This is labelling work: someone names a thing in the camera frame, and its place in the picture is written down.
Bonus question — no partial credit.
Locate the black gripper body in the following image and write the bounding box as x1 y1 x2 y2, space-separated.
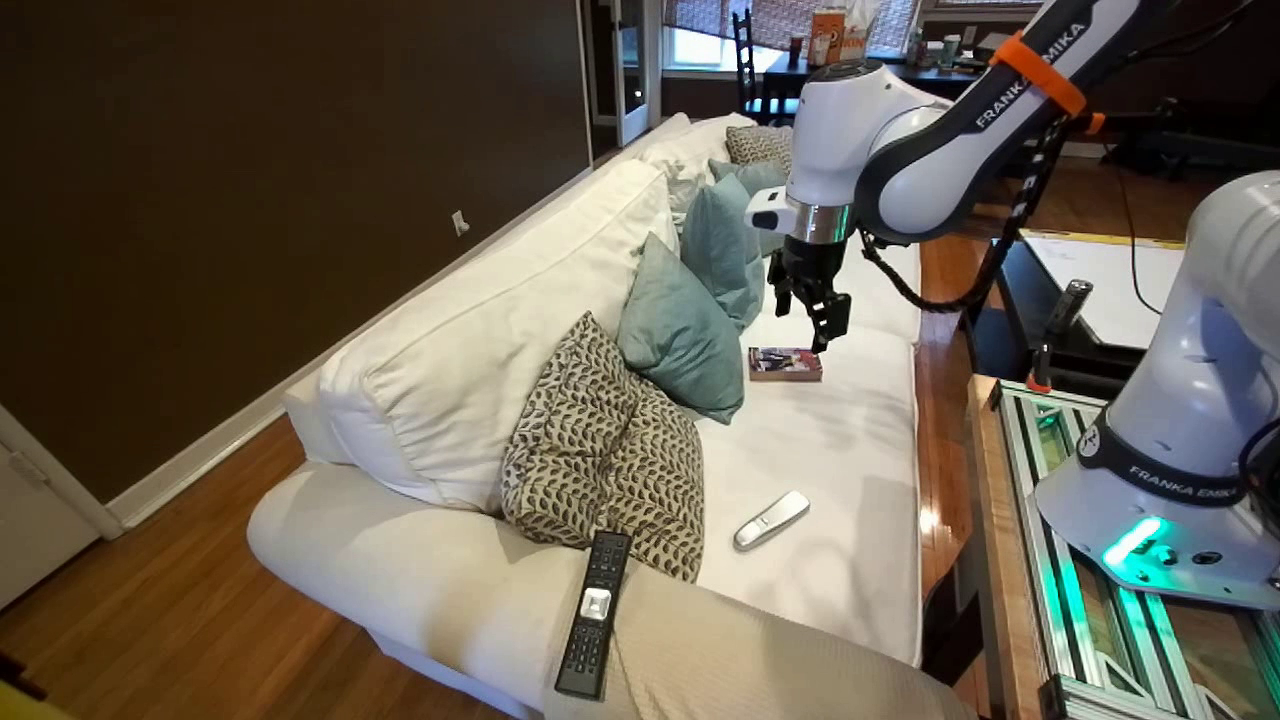
767 235 852 313

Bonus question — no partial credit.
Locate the silver remote control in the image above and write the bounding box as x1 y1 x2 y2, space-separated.
726 484 817 558

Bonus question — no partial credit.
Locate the black remote control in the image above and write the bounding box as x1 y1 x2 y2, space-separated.
552 527 635 705

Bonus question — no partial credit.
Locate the teal pillow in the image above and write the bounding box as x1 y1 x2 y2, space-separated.
617 234 746 430
707 154 801 199
676 172 772 334

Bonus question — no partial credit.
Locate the white sofa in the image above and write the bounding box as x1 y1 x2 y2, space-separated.
242 108 983 720

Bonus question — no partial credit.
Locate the grey patterned pillow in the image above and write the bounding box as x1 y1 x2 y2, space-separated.
721 122 801 172

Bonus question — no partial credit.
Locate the white sofa back cushion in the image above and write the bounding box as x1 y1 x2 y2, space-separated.
278 156 685 515
635 108 758 225

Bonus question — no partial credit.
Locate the black tripod stand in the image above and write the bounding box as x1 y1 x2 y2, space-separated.
955 125 1111 395

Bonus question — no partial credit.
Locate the black chair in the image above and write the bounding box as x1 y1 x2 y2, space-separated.
726 10 806 129

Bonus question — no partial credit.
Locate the orange box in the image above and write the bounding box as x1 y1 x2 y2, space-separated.
803 10 856 74

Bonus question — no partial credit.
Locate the leaf patterned pillow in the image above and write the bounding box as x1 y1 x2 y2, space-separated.
491 307 707 586

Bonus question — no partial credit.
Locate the white rug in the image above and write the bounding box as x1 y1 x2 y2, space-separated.
1016 225 1195 352

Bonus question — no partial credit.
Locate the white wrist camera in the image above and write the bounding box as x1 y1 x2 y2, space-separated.
744 185 791 239

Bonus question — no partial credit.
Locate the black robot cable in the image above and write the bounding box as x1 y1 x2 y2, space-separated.
856 228 1019 321

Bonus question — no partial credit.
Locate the white doorway frame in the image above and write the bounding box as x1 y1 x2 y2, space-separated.
572 0 670 166

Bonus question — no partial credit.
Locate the orange strap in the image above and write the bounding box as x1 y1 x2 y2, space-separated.
992 34 1092 122

